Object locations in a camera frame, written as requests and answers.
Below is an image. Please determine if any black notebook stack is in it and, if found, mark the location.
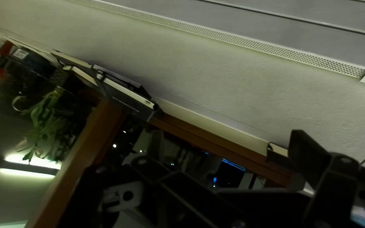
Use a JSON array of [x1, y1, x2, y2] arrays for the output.
[[51, 51, 160, 122]]

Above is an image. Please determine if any green bamboo plant in pot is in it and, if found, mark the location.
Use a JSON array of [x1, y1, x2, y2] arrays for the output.
[[15, 87, 91, 163]]

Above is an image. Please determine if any black notebook with elastic band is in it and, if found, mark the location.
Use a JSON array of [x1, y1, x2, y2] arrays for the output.
[[266, 144, 288, 164]]

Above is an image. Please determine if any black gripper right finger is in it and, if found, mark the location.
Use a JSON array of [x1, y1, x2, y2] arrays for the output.
[[220, 130, 365, 228]]

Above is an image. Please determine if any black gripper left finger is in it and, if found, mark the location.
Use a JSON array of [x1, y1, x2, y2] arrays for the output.
[[81, 156, 250, 228]]

